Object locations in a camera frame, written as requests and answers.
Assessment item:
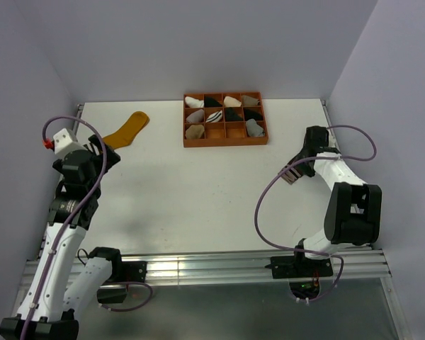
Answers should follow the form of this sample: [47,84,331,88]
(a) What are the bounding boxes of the aluminium frame rail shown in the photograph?
[11,246,412,339]

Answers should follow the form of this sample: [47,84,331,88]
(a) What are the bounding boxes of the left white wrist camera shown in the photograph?
[43,128,83,159]

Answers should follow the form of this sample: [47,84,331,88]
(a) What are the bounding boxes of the beige rolled sock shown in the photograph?
[185,125,205,140]

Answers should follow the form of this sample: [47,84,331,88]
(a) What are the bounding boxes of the black rolled sock right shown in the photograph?
[243,108,264,121]

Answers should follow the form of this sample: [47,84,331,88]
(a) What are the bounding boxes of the cream rolled sock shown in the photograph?
[223,96,242,108]

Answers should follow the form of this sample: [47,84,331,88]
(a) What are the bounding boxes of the mustard yellow sock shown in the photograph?
[103,111,149,149]

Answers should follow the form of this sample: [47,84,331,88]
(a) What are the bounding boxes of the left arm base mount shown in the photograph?
[96,261,147,305]

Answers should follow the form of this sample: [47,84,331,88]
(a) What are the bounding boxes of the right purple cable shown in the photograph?
[254,124,378,302]

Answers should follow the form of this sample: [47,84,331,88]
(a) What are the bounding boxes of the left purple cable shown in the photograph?
[19,115,154,340]

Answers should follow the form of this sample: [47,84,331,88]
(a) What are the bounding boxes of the black rolled sock top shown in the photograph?
[204,96,222,108]

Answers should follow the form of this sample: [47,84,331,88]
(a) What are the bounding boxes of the taupe rolled sock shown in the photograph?
[241,94,260,107]

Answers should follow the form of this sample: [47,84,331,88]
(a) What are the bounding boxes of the grey rolled sock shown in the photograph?
[186,108,205,124]

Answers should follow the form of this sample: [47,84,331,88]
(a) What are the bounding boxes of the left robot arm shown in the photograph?
[0,128,124,339]

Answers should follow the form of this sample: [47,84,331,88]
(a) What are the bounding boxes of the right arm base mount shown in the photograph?
[265,253,334,302]

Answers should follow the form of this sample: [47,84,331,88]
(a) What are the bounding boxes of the grey sock black stripes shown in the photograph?
[246,119,266,137]

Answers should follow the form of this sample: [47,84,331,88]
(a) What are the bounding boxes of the dark brown sock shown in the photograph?
[279,164,304,185]

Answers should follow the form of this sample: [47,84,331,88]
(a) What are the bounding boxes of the dark green rolled sock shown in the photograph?
[224,107,244,122]

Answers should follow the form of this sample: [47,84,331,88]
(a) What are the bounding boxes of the purple cable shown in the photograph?
[19,115,154,340]
[254,124,378,302]

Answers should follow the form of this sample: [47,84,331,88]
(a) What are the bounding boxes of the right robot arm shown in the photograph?
[284,125,382,276]

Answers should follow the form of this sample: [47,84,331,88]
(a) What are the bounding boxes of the white black striped rolled sock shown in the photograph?
[205,110,223,123]

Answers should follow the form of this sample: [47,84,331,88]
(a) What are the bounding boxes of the orange compartment tray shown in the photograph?
[183,91,268,148]

